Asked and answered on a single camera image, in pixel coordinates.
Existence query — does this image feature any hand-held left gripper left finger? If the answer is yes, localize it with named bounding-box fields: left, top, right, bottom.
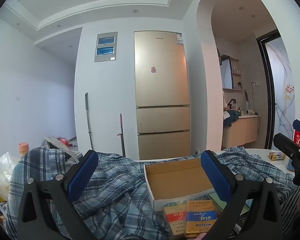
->
left=16, top=149, right=99, bottom=240

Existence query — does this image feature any green notebook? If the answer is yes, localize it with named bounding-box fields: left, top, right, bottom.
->
left=207, top=191, right=251, bottom=216

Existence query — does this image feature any black framed glass door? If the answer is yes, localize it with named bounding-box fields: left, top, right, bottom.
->
left=256, top=29, right=297, bottom=153

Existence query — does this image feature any grey wall electrical panel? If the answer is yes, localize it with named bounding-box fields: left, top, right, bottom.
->
left=94, top=32, right=118, bottom=63

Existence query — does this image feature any dark broom handle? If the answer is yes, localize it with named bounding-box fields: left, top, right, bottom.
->
left=116, top=113, right=126, bottom=157

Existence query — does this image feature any red and gold cigarette pack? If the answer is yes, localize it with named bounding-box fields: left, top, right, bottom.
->
left=163, top=203, right=188, bottom=236

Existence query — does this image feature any gold three-door refrigerator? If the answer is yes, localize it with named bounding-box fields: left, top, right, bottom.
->
left=134, top=31, right=191, bottom=161

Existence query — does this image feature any wall shelf with bottles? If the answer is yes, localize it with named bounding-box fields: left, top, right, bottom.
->
left=231, top=57, right=243, bottom=91

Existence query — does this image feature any bathroom mirror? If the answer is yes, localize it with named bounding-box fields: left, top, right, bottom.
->
left=220, top=55, right=234, bottom=90

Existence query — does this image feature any blue plaid shirt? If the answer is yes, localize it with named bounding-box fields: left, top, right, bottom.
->
left=5, top=146, right=300, bottom=240

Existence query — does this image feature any orange lidded bottle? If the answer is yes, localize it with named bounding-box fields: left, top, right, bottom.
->
left=18, top=142, right=30, bottom=158

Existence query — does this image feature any grey open bag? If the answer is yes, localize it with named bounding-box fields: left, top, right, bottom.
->
left=42, top=137, right=82, bottom=161

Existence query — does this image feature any small gold pack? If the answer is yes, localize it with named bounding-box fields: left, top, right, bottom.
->
left=268, top=152, right=286, bottom=161

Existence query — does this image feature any white plastic bag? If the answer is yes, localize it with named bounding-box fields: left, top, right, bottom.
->
left=0, top=151, right=21, bottom=203

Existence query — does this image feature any blue and gold cigarette pack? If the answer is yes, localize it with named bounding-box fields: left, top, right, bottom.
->
left=185, top=199, right=219, bottom=239

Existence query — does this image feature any red snack bag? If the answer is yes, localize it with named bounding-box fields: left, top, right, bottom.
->
left=56, top=137, right=72, bottom=147

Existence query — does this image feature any grey mop handle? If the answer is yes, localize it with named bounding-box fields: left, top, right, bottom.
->
left=85, top=92, right=94, bottom=151

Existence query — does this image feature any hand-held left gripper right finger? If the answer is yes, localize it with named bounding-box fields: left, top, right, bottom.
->
left=200, top=150, right=284, bottom=240

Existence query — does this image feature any wooden vanity cabinet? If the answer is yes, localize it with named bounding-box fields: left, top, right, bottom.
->
left=221, top=115, right=261, bottom=149

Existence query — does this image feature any cardboard box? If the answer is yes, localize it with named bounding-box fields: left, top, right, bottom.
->
left=143, top=156, right=231, bottom=212

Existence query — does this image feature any blue clothes pile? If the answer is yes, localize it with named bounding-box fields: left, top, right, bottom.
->
left=223, top=108, right=241, bottom=127

